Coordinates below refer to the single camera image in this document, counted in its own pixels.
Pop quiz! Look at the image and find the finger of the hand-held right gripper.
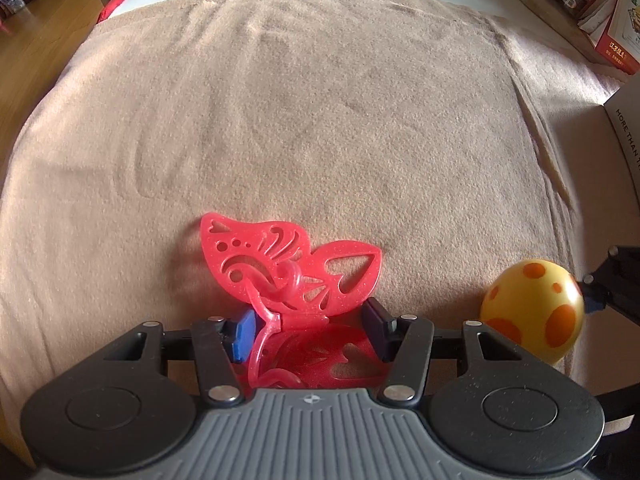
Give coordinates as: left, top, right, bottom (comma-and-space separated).
579, 245, 640, 321

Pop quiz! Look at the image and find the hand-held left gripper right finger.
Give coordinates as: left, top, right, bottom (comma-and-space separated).
360, 297, 539, 406

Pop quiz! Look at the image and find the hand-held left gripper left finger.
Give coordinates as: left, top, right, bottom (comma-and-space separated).
102, 309, 259, 404

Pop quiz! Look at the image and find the pink plastic butterfly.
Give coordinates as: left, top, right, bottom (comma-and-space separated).
200, 212, 392, 392

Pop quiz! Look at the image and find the yellow orange-spotted toy egg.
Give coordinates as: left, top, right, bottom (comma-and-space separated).
480, 258, 585, 366

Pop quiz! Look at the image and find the white cardboard box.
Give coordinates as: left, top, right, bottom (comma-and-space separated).
602, 77, 640, 187

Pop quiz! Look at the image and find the brown cloth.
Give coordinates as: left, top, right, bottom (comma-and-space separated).
0, 0, 621, 456

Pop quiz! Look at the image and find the red gift box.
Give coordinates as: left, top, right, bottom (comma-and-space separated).
517, 0, 640, 79

